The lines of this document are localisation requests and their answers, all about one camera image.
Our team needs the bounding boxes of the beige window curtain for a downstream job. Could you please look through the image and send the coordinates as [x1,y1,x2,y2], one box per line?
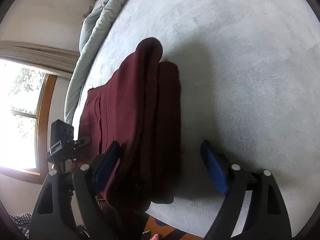
[1,40,80,79]

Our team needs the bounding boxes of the maroon pants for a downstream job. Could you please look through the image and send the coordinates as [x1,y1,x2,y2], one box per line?
[73,38,182,239]

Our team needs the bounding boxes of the wooden framed window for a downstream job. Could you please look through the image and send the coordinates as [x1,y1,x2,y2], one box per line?
[1,59,57,184]

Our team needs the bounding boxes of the grey knit sleeve forearm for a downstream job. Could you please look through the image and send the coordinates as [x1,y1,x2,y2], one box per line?
[10,212,33,238]

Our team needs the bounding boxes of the white fleece bed blanket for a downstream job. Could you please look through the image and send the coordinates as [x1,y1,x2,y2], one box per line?
[72,0,319,237]

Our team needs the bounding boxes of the light grey rumpled duvet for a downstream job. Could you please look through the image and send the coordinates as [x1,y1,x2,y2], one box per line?
[64,0,127,124]

